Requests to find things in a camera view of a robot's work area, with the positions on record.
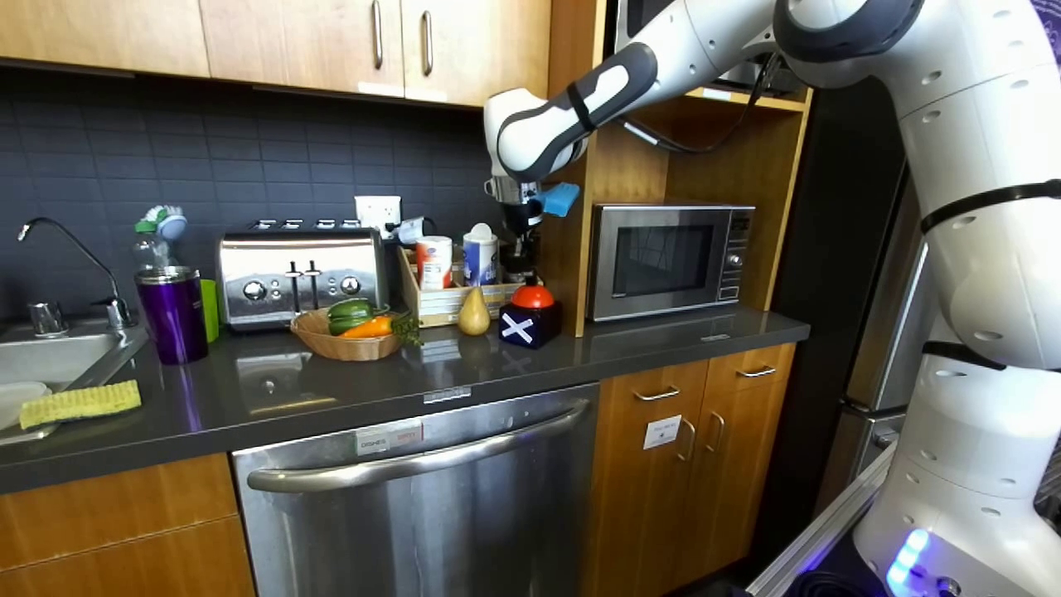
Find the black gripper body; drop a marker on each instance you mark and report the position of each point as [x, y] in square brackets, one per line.
[520, 212]

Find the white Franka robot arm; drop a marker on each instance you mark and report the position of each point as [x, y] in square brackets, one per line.
[973, 334]

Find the yellow pear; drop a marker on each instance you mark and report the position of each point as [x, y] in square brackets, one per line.
[476, 312]

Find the light wooden crate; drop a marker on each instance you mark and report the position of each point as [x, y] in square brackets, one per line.
[448, 299]

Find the small silver microwave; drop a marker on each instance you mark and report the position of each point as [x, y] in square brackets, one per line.
[668, 261]

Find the orange carrot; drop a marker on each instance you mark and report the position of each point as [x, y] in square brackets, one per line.
[369, 328]

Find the green pepper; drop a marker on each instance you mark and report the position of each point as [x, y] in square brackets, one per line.
[348, 312]

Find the wooden bowl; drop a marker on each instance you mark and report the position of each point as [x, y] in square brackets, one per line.
[344, 345]

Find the wooden shelf unit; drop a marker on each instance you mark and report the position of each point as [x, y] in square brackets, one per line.
[709, 169]

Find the silver four-slot toaster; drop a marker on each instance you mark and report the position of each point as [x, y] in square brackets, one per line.
[300, 276]

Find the large silver microwave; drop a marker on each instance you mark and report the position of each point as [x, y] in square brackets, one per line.
[636, 15]

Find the stainless steel dishwasher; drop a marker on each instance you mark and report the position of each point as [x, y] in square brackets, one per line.
[426, 498]

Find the wooden base cabinet door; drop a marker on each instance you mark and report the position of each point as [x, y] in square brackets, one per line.
[748, 452]
[649, 487]

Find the green cup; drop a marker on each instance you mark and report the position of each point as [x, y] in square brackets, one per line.
[211, 308]

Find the purple tumbler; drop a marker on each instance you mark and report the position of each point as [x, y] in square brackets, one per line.
[175, 317]

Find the bottle with green blue top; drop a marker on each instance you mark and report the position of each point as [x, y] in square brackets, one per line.
[159, 235]

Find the stainless steel refrigerator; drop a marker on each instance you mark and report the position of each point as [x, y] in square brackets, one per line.
[883, 368]

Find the grey robot stand edge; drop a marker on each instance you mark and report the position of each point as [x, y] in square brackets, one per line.
[822, 519]

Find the chrome sink faucet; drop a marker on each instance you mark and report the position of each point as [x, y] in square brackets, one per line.
[85, 261]

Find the yellow sponge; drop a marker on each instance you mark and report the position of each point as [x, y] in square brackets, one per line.
[81, 402]

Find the stainless steel sink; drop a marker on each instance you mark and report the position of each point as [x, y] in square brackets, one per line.
[51, 359]

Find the wooden base cabinet drawer front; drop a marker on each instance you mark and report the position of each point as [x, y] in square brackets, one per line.
[121, 532]

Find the purple white poster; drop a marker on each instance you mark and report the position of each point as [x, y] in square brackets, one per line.
[1048, 21]

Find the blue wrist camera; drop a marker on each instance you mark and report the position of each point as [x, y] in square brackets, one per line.
[562, 199]

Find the white wall outlet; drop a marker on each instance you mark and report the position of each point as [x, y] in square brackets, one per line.
[378, 212]

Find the wide wooden wall cabinet door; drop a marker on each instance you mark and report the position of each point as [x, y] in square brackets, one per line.
[101, 29]

